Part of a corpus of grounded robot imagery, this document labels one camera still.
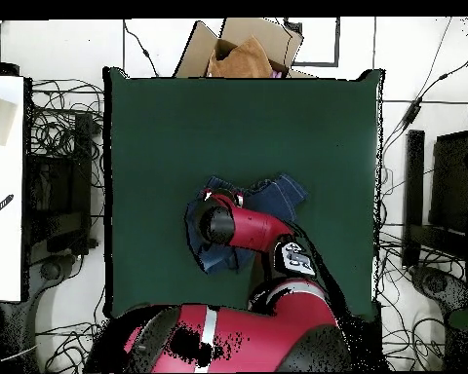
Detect blue denim jeans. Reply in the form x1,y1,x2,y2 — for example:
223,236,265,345
183,172,308,276

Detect dark green table cloth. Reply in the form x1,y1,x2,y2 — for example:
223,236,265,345
102,66,384,320

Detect black metal stand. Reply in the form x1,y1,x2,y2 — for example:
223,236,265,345
22,112,98,262

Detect brown cardboard box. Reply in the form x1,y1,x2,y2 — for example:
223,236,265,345
173,17,317,79

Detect grey chair base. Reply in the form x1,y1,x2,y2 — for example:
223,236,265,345
22,250,85,373
409,264,468,317

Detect white side table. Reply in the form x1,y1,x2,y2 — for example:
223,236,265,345
0,74,25,303

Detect black box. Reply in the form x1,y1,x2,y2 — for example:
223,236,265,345
0,59,20,77

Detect thin black floor cable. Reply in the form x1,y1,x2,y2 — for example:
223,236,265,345
122,19,160,78

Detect black cable with connector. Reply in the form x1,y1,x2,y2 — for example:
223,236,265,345
380,46,468,165

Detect tangled black cables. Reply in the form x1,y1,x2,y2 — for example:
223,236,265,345
373,233,448,371
34,318,104,373
28,78,105,190

